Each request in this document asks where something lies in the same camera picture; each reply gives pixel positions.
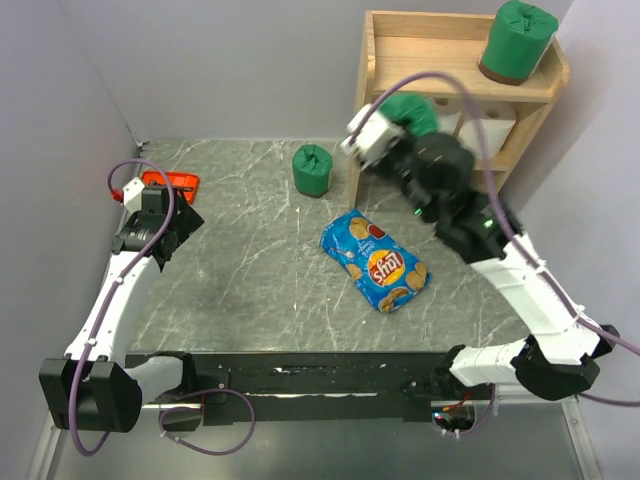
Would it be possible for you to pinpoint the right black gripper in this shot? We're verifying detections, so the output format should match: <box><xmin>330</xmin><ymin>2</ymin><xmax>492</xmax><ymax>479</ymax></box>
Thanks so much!
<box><xmin>355</xmin><ymin>115</ymin><xmax>439</xmax><ymax>224</ymax></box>

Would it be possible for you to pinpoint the white paper towel roll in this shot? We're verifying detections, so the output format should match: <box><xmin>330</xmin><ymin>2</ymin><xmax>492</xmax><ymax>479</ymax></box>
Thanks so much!
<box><xmin>458</xmin><ymin>101</ymin><xmax>517</xmax><ymax>159</ymax></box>
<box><xmin>433</xmin><ymin>98</ymin><xmax>464</xmax><ymax>135</ymax></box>

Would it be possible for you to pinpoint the green roll back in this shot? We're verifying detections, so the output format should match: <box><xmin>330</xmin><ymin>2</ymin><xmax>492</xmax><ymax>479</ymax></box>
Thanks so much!
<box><xmin>292</xmin><ymin>144</ymin><xmax>333</xmax><ymax>198</ymax></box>

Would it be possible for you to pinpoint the green paper towel roll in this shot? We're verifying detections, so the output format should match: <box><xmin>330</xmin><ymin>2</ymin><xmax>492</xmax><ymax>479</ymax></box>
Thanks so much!
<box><xmin>478</xmin><ymin>1</ymin><xmax>559</xmax><ymax>86</ymax></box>

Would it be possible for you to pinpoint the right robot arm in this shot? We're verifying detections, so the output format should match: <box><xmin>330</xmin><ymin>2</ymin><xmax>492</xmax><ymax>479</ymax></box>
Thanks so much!
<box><xmin>361</xmin><ymin>133</ymin><xmax>618</xmax><ymax>401</ymax></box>

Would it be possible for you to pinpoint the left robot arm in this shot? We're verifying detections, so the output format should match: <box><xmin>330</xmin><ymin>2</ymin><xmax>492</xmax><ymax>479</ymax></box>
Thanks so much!
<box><xmin>39</xmin><ymin>186</ymin><xmax>204</xmax><ymax>433</ymax></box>

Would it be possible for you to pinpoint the wooden two-tier shelf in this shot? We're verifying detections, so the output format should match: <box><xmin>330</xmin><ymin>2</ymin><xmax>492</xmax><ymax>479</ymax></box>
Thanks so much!
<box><xmin>355</xmin><ymin>11</ymin><xmax>570</xmax><ymax>189</ymax></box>

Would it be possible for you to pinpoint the orange razor package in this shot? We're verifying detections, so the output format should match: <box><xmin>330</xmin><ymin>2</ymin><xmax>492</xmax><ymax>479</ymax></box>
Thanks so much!
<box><xmin>141</xmin><ymin>170</ymin><xmax>200</xmax><ymax>205</ymax></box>

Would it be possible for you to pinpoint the blue Lays chips bag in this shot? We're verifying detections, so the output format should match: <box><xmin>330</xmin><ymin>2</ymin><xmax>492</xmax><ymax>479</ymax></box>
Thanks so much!
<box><xmin>319</xmin><ymin>209</ymin><xmax>431</xmax><ymax>313</ymax></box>

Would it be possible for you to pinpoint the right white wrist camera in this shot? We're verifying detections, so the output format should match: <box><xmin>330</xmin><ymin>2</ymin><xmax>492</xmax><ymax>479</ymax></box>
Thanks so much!
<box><xmin>341</xmin><ymin>104</ymin><xmax>405</xmax><ymax>170</ymax></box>

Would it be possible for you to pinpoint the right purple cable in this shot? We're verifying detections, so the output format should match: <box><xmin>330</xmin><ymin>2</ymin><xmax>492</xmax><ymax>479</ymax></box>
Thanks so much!
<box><xmin>349</xmin><ymin>71</ymin><xmax>640</xmax><ymax>439</ymax></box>

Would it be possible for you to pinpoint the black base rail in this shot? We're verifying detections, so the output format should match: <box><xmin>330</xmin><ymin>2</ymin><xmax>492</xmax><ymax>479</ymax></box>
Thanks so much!
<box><xmin>191</xmin><ymin>352</ymin><xmax>495</xmax><ymax>426</ymax></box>

